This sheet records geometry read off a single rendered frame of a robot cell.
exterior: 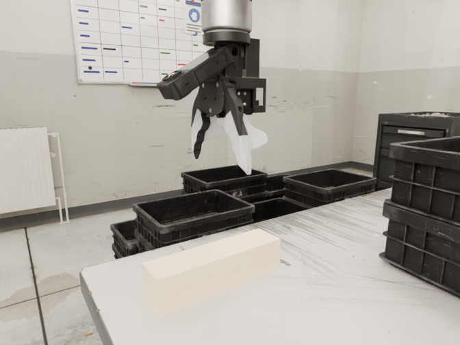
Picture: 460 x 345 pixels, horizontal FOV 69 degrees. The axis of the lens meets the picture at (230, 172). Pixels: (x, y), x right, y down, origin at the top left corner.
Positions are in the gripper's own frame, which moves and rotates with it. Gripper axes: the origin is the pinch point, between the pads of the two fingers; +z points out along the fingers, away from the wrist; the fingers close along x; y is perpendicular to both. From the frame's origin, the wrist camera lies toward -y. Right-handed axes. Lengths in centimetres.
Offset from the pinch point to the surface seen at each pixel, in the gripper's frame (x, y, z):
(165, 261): 1.1, -8.9, 14.2
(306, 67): 245, 289, -43
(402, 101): 175, 386, -3
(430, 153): -19.7, 27.7, -2.3
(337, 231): 2.0, 35.5, 20.2
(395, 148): -13.7, 28.4, -2.3
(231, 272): -3.2, 0.9, 17.2
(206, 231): 53, 30, 37
